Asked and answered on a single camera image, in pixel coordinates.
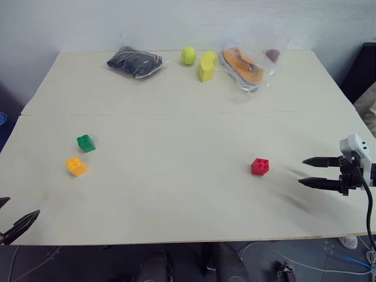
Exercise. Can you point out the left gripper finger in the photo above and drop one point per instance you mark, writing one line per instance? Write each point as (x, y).
(22, 224)
(3, 202)

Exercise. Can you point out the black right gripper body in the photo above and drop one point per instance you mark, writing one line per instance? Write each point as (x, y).
(349, 176)

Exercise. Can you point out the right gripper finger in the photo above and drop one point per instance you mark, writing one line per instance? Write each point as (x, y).
(323, 184)
(323, 162)

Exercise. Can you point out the red toy brick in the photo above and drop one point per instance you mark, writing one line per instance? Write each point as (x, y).
(261, 166)

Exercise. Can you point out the white shoe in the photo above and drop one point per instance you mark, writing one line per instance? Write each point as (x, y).
(348, 241)

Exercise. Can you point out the person's beige trouser leg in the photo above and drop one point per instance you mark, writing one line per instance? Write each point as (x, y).
(368, 108)

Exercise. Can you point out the orange toy brick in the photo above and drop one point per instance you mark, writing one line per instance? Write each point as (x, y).
(76, 167)

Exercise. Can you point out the blue round object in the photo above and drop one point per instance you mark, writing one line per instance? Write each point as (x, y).
(3, 118)

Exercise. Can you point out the small black floor object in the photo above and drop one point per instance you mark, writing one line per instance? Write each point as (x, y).
(286, 271)

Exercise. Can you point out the black case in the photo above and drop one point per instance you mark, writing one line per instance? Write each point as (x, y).
(359, 70)

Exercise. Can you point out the green toy brick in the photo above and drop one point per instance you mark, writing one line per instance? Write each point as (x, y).
(86, 143)

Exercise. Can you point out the dark red round object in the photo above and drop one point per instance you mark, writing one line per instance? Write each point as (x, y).
(272, 55)

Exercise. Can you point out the dark rounded shape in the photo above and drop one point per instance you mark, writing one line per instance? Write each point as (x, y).
(154, 267)
(229, 263)

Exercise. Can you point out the orange shoe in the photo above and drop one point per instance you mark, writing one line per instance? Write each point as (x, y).
(243, 67)

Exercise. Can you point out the clear plastic bag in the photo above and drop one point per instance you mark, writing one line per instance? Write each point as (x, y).
(264, 44)

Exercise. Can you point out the yellow foam sponge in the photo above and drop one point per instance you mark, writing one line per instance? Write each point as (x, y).
(206, 67)

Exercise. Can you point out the yellow-green tennis ball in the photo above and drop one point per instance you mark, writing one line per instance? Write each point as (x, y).
(188, 55)

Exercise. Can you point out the black garment in plastic bag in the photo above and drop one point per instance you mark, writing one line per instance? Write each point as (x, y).
(133, 62)

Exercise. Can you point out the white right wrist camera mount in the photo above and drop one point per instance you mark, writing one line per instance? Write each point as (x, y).
(357, 144)

